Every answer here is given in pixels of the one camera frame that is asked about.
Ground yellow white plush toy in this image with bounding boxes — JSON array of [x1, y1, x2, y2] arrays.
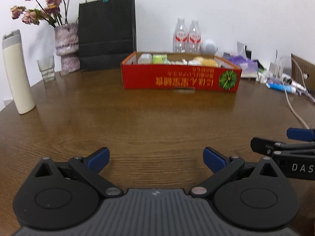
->
[[193, 56, 219, 68]]

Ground clear cotton swab box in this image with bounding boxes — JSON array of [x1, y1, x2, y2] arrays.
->
[[137, 53, 153, 65]]

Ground green yellow tissue packet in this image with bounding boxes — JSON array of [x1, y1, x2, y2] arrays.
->
[[152, 54, 170, 65]]

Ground blue white tube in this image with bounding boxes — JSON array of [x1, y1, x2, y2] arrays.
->
[[266, 83, 296, 94]]

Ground white small bottle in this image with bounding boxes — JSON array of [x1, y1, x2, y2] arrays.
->
[[256, 73, 269, 84]]

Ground white charger plug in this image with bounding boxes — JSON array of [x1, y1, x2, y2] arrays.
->
[[269, 50, 284, 78]]

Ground purple tissue pack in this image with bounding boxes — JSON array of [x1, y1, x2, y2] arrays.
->
[[223, 41, 258, 79]]

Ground red orange cardboard box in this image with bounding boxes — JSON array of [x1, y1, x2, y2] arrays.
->
[[121, 52, 242, 92]]

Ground clear drinking glass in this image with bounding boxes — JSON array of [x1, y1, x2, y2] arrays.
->
[[37, 55, 55, 84]]

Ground right clear water bottle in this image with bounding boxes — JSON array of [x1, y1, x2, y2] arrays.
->
[[188, 20, 201, 54]]

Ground clear water bottle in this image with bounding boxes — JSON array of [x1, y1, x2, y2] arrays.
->
[[173, 18, 188, 53], [188, 20, 201, 54]]

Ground pink white textured vase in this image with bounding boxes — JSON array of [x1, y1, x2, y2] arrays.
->
[[55, 23, 80, 75]]

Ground left clear water bottle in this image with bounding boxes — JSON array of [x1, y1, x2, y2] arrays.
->
[[173, 18, 188, 53]]

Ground black paper shopping bag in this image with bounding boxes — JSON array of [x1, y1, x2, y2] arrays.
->
[[78, 0, 137, 71]]

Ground cream thermos bottle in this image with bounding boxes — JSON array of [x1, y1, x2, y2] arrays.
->
[[2, 30, 36, 114]]

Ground dried pink flower bouquet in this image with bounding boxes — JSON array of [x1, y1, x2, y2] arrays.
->
[[10, 0, 70, 28]]

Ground white charging cable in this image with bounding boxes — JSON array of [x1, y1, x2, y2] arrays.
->
[[275, 55, 315, 130]]

